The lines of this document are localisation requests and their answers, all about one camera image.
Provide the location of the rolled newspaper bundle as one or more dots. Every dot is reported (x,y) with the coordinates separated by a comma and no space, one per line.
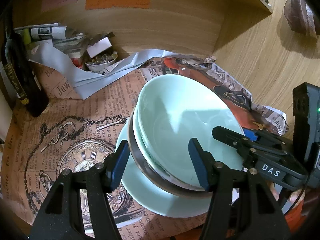
(50,33)

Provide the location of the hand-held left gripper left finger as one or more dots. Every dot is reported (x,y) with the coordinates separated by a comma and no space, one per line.
(117,165)

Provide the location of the wooden shelf unit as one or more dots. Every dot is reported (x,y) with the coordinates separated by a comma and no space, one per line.
(175,25)

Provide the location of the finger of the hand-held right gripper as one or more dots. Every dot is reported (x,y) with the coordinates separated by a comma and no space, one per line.
(230,140)
(252,135)

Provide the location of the person's right hand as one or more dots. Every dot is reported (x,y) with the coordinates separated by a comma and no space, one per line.
(296,196)

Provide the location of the small cardboard box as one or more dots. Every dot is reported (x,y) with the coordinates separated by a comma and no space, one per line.
(98,46)

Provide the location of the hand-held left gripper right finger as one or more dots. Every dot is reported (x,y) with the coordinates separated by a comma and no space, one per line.
(200,165)

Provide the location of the pale green bowl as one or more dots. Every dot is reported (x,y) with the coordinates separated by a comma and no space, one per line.
(180,110)

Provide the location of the small bowl of trinkets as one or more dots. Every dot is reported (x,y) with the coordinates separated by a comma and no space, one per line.
(100,62)

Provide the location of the dark brown plate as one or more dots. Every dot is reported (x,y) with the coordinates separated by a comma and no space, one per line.
(140,160)

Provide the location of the orange sticky note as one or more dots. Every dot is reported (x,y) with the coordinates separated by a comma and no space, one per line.
(117,0)

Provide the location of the striped mauve curtain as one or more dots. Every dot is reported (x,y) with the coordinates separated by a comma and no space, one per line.
(300,12)

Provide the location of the pale blue paper sheets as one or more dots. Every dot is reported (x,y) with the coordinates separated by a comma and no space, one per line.
(82,80)

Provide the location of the dark wine bottle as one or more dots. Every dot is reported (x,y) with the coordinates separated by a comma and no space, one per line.
(17,75)

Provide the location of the small pink wrapper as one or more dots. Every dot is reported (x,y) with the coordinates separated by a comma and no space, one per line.
(210,59)

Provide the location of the pale green plate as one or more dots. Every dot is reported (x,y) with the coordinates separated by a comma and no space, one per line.
(150,200)

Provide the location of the orange garment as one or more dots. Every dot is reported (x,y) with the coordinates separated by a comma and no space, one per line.
(295,217)

